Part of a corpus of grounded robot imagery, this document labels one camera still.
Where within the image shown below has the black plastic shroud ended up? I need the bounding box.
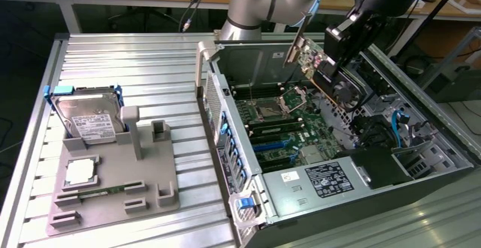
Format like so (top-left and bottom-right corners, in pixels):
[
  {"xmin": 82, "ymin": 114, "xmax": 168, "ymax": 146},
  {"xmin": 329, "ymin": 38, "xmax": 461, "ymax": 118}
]
[{"xmin": 337, "ymin": 148, "xmax": 413, "ymax": 189}]

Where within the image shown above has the hard disk in blue caddy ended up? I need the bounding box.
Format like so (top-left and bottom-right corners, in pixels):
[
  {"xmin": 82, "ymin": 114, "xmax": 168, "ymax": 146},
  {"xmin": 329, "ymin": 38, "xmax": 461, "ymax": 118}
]
[{"xmin": 42, "ymin": 84, "xmax": 126, "ymax": 144}]

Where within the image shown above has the grey wire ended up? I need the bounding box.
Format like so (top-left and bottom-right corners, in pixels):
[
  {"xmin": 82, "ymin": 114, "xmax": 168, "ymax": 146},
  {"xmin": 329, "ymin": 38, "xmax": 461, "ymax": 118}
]
[{"xmin": 408, "ymin": 121, "xmax": 438, "ymax": 150}]

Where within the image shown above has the black chair base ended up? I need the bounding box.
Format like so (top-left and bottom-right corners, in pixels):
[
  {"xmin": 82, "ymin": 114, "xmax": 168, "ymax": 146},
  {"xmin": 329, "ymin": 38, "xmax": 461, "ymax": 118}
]
[{"xmin": 108, "ymin": 5, "xmax": 185, "ymax": 32}]

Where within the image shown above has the silver CPU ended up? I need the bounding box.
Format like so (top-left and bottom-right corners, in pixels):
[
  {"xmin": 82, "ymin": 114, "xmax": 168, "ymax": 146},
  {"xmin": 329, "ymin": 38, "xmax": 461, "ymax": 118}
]
[{"xmin": 62, "ymin": 159, "xmax": 97, "ymax": 185}]

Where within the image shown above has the silver chipset heatsink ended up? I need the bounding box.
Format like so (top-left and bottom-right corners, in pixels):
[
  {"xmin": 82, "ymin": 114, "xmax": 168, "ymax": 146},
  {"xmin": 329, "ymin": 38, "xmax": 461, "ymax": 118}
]
[{"xmin": 300, "ymin": 146, "xmax": 324, "ymax": 164}]

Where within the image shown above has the grey power supply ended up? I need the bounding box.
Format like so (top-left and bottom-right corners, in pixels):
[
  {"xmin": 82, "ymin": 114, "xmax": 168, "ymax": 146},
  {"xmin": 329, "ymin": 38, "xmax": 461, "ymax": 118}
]
[{"xmin": 262, "ymin": 157, "xmax": 377, "ymax": 220}]

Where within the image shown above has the graphics card with black cooler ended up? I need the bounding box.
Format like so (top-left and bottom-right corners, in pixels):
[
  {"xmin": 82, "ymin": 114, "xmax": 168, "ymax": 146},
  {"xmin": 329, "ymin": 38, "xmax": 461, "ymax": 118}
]
[{"xmin": 282, "ymin": 12, "xmax": 374, "ymax": 113}]

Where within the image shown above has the blue expansion slot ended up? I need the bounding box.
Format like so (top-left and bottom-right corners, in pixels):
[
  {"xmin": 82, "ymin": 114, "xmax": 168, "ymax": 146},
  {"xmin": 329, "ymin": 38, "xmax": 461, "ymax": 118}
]
[{"xmin": 252, "ymin": 140, "xmax": 293, "ymax": 152}]

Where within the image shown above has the green motherboard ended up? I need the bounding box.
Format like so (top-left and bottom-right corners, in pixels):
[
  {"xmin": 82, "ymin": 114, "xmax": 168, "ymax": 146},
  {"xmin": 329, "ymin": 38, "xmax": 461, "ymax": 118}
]
[{"xmin": 230, "ymin": 86, "xmax": 345, "ymax": 175}]

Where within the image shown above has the black and silver PC case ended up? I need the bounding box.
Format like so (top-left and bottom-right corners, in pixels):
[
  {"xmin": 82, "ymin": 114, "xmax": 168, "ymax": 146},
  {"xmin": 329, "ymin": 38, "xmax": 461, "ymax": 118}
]
[{"xmin": 194, "ymin": 39, "xmax": 481, "ymax": 247}]

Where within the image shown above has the green RAM stick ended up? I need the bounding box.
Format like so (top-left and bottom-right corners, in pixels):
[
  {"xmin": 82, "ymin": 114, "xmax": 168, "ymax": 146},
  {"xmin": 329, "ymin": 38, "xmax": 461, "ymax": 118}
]
[{"xmin": 77, "ymin": 184, "xmax": 128, "ymax": 200}]

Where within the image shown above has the dark computer tower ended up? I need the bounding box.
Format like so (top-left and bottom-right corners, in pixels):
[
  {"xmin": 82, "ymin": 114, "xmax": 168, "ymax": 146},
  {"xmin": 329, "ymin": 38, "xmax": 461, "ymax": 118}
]
[{"xmin": 423, "ymin": 64, "xmax": 481, "ymax": 104}]

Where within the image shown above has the grey parts rack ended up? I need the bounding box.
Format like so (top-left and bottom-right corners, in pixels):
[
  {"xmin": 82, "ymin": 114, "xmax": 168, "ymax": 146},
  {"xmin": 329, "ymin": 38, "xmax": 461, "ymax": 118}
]
[{"xmin": 44, "ymin": 105, "xmax": 181, "ymax": 236}]

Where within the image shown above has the CPU socket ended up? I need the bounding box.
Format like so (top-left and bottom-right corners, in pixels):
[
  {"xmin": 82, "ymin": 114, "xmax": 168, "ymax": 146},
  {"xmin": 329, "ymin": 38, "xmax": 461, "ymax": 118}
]
[{"xmin": 253, "ymin": 97, "xmax": 290, "ymax": 119}]

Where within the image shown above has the blue case latch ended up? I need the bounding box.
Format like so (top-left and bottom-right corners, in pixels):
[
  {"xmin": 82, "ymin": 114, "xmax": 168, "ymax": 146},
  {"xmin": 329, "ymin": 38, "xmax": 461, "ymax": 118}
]
[{"xmin": 234, "ymin": 197, "xmax": 253, "ymax": 211}]

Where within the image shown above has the blue wire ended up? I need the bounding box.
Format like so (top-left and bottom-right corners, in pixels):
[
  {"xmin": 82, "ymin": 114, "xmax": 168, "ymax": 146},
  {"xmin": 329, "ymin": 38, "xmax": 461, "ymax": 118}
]
[{"xmin": 390, "ymin": 109, "xmax": 410, "ymax": 150}]

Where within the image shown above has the silver socket cover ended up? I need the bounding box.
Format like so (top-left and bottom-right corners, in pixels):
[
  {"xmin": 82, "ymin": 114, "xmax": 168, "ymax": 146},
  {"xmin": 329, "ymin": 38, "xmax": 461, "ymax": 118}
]
[{"xmin": 277, "ymin": 86, "xmax": 313, "ymax": 109}]

